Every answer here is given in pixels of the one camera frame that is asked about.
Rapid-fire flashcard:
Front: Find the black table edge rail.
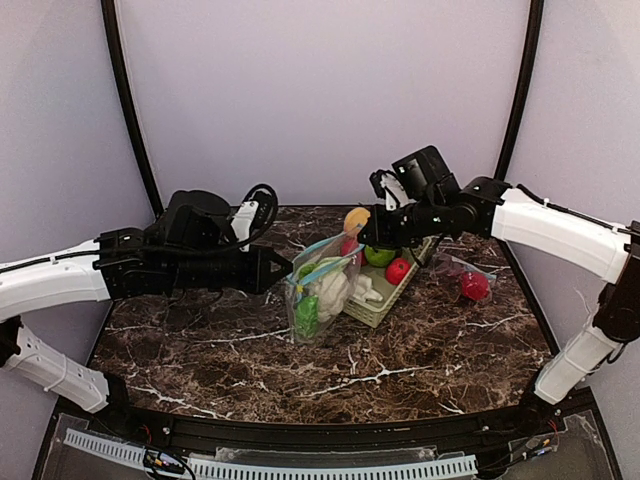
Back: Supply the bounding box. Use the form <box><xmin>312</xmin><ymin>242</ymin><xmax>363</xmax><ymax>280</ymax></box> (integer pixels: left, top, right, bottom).
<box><xmin>90</xmin><ymin>390</ymin><xmax>578</xmax><ymax>454</ymax></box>

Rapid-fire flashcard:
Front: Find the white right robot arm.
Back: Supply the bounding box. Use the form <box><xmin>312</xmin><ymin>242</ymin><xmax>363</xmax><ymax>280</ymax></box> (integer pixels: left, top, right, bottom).
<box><xmin>358</xmin><ymin>146</ymin><xmax>639</xmax><ymax>405</ymax></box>

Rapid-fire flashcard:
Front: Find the clear zip bag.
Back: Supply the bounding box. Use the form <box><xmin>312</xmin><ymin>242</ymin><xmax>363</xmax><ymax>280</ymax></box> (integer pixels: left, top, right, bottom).
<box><xmin>429</xmin><ymin>253</ymin><xmax>496</xmax><ymax>303</ymax></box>
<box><xmin>285</xmin><ymin>228</ymin><xmax>363</xmax><ymax>344</ymax></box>

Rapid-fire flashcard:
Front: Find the light blue cable duct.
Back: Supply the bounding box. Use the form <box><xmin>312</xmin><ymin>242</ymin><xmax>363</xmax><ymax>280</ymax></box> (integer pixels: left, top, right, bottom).
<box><xmin>63</xmin><ymin>428</ymin><xmax>479</xmax><ymax>479</ymax></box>

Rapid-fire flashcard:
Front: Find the white garlic toy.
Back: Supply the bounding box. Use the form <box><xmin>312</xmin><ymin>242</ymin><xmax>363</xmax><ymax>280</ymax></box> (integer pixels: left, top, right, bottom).
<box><xmin>352</xmin><ymin>274</ymin><xmax>384</xmax><ymax>302</ymax></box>

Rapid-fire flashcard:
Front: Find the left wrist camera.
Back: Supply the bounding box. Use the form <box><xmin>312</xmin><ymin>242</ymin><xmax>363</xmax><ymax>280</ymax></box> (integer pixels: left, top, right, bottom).
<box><xmin>231</xmin><ymin>183</ymin><xmax>279</xmax><ymax>252</ymax></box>

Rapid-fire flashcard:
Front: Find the green leafy vegetable toy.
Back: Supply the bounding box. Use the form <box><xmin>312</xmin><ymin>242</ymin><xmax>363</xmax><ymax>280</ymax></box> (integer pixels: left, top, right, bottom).
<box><xmin>294</xmin><ymin>295</ymin><xmax>319</xmax><ymax>340</ymax></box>

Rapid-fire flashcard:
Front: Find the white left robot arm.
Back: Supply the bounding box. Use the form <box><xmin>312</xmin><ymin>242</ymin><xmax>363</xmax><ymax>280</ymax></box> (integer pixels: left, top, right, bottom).
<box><xmin>1</xmin><ymin>184</ymin><xmax>292</xmax><ymax>413</ymax></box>

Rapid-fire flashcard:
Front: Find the white green cabbage toy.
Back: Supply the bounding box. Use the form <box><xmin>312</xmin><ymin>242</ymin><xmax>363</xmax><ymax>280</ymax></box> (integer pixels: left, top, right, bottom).
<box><xmin>297</xmin><ymin>255</ymin><xmax>360</xmax><ymax>324</ymax></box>

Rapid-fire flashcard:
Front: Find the black right frame post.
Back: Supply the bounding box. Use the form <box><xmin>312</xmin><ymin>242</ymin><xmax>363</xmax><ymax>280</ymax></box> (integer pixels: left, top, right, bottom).
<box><xmin>494</xmin><ymin>0</ymin><xmax>545</xmax><ymax>181</ymax></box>

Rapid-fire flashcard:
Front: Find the black left frame post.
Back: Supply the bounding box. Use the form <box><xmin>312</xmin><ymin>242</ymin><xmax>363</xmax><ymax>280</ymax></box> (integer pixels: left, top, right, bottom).
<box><xmin>100</xmin><ymin>0</ymin><xmax>164</xmax><ymax>218</ymax></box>

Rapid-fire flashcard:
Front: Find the pale green perforated basket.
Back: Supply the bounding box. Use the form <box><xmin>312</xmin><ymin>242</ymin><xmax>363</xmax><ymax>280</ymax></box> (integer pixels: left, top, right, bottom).
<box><xmin>343</xmin><ymin>237</ymin><xmax>435</xmax><ymax>328</ymax></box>

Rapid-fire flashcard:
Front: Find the yellow peach toy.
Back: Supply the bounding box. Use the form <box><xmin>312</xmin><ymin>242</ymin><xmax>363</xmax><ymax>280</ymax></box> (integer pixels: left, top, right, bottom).
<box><xmin>343</xmin><ymin>207</ymin><xmax>370</xmax><ymax>233</ymax></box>

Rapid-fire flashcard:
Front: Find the round red fruit toy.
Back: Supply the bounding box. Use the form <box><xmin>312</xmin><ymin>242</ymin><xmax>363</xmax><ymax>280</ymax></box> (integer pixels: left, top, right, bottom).
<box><xmin>340</xmin><ymin>237</ymin><xmax>360</xmax><ymax>256</ymax></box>

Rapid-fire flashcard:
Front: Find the black frame post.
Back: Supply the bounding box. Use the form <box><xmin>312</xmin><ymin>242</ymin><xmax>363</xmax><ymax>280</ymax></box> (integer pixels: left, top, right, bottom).
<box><xmin>494</xmin><ymin>0</ymin><xmax>545</xmax><ymax>181</ymax></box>
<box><xmin>100</xmin><ymin>0</ymin><xmax>164</xmax><ymax>218</ymax></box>

